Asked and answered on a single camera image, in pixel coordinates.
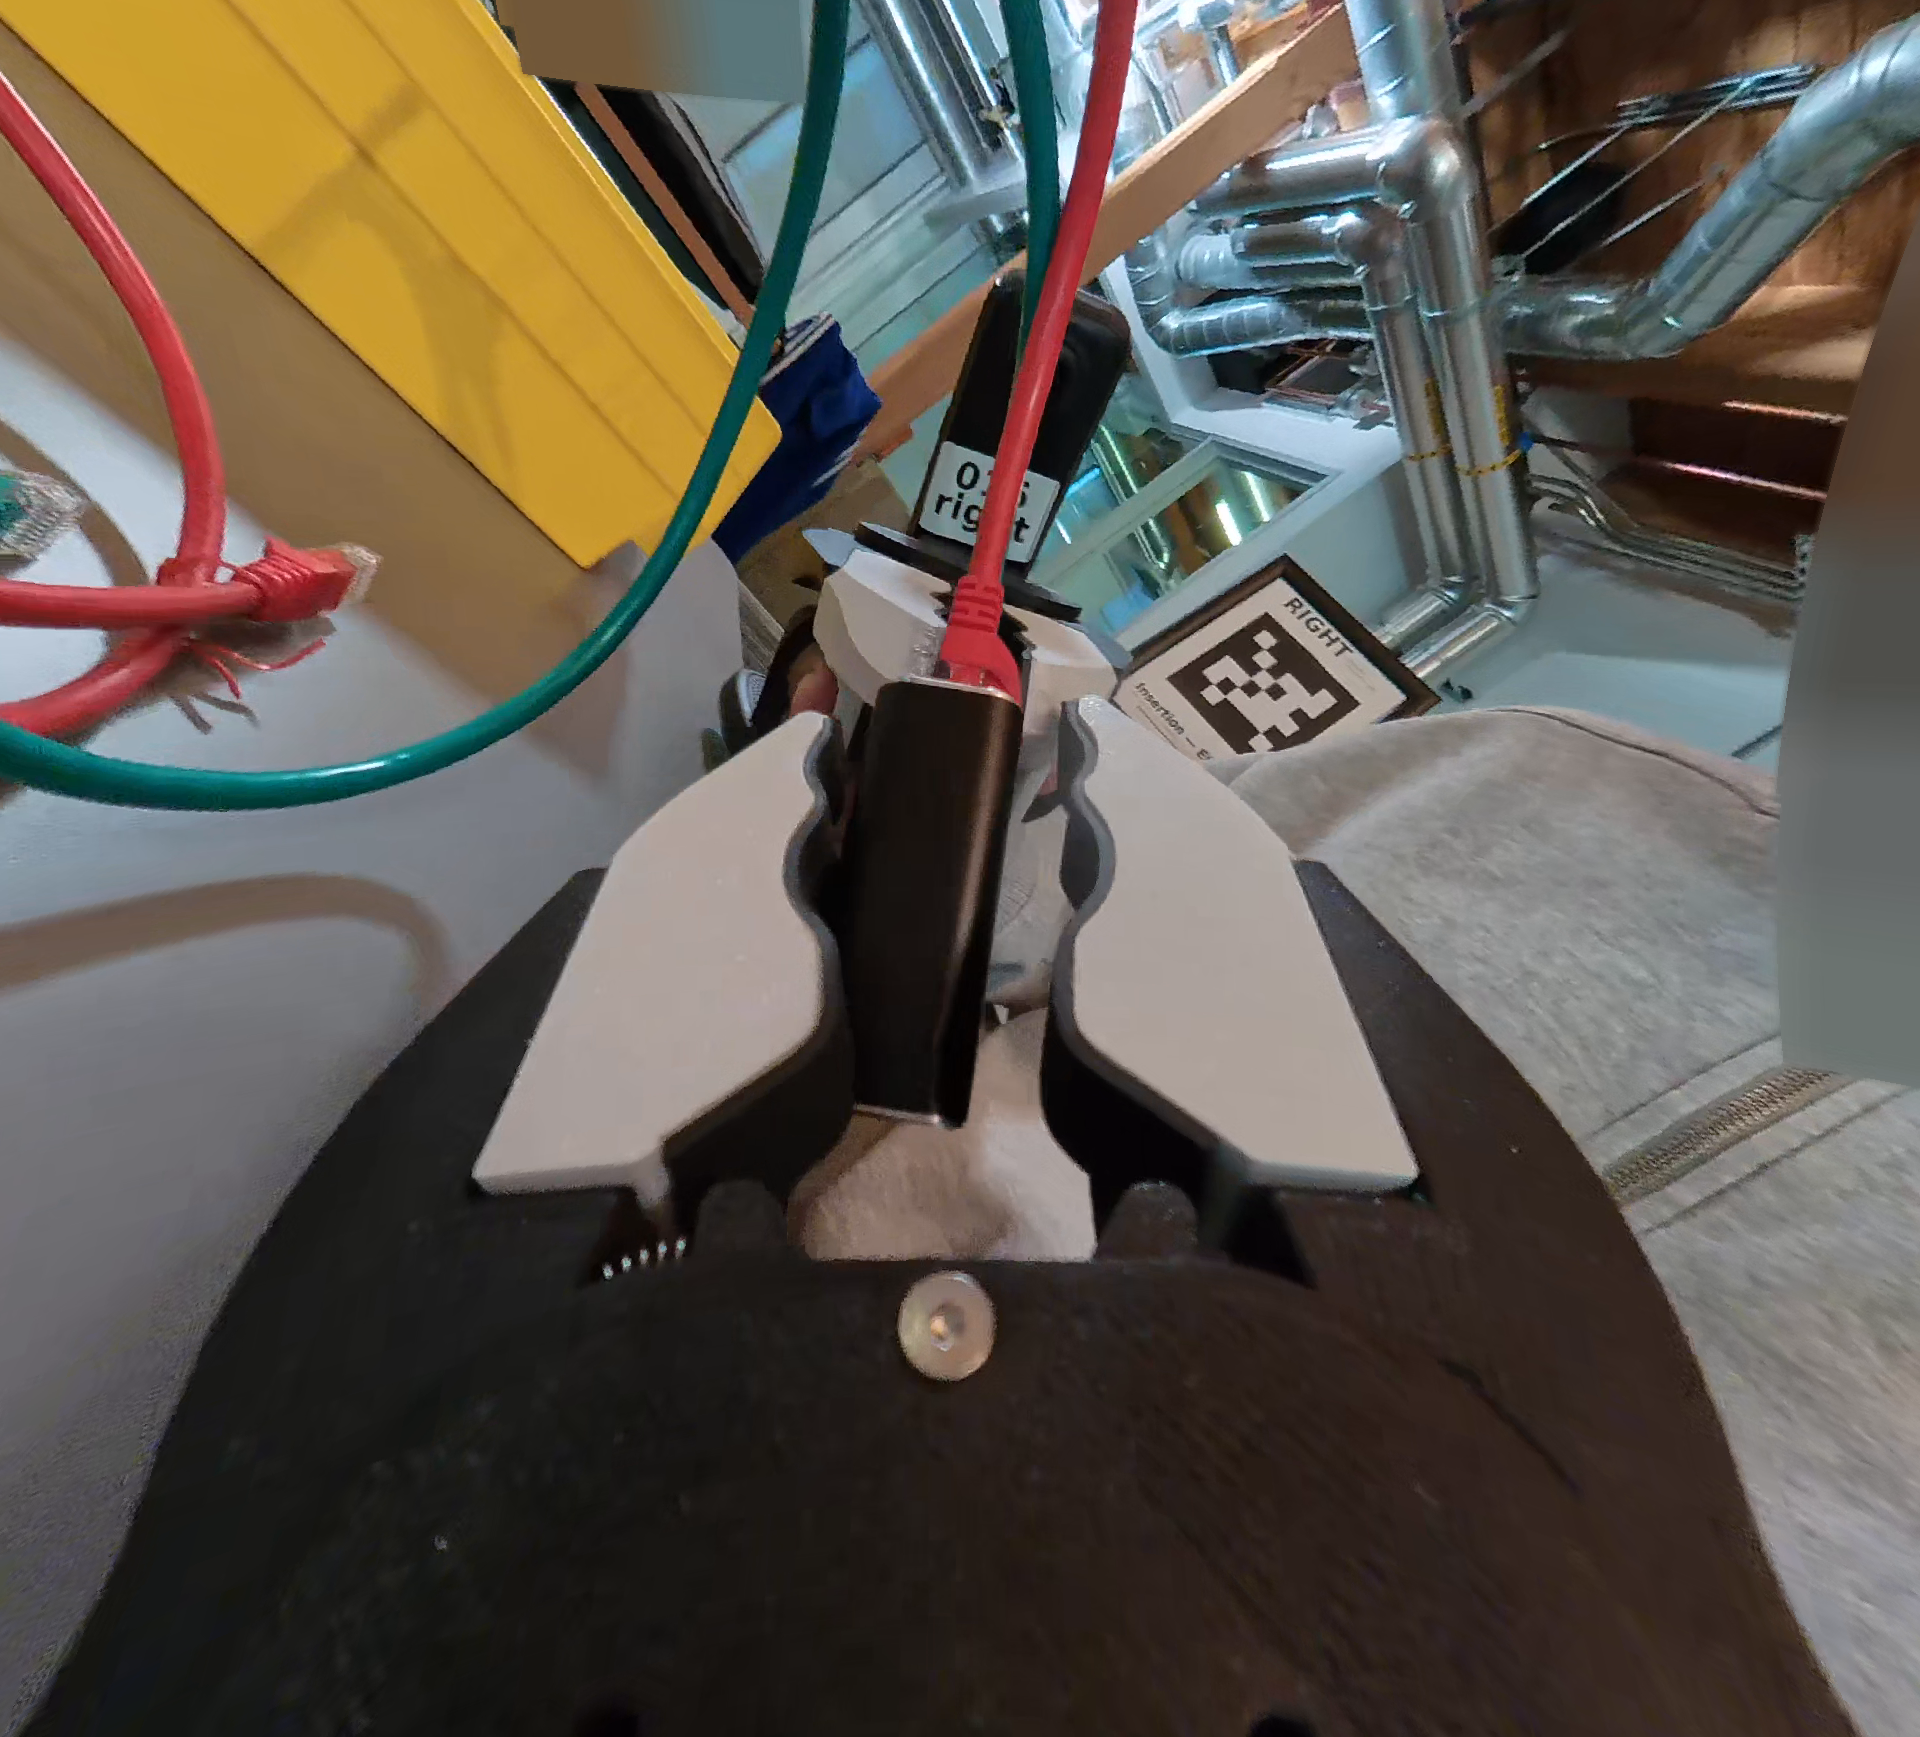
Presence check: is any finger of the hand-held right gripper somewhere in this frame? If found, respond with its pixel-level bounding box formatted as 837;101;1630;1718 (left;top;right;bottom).
1019;620;1119;719
817;563;950;719

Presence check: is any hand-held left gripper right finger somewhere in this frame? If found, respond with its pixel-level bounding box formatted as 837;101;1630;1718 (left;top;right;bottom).
1043;697;1423;1191

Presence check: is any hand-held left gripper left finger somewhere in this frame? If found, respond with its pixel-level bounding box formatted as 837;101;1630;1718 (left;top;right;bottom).
472;711;857;1199

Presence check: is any red network cable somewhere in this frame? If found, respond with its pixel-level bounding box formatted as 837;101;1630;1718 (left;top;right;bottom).
0;0;1156;741

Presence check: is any black network adapter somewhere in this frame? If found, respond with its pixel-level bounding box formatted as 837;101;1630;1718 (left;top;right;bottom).
840;675;1028;1132

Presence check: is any yellow plastic bin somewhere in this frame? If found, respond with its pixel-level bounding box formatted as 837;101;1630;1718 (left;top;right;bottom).
0;0;785;569

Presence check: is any person's right hand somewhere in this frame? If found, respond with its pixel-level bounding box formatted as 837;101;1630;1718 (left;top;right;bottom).
718;611;842;780

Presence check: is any framed checkered marker sign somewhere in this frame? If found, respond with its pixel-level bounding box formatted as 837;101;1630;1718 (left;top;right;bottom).
1125;555;1440;767

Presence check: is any silver pipe bundle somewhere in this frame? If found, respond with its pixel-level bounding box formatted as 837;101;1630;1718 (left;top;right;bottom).
1141;12;1920;660

